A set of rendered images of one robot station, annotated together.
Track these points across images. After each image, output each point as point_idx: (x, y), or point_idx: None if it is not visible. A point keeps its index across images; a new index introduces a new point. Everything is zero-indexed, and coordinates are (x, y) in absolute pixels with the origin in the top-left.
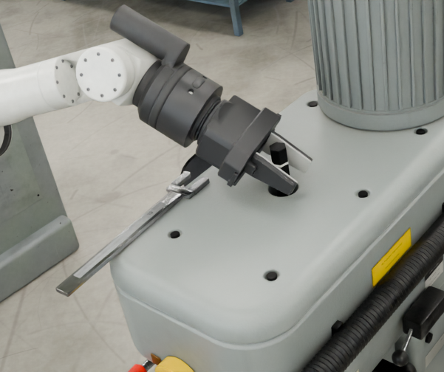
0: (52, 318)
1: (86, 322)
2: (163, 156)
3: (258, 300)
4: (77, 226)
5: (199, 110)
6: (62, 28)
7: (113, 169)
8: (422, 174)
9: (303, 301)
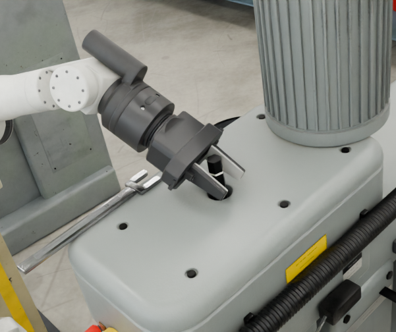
0: None
1: None
2: None
3: (174, 296)
4: (121, 174)
5: (147, 124)
6: (126, 16)
7: None
8: (339, 190)
9: (214, 299)
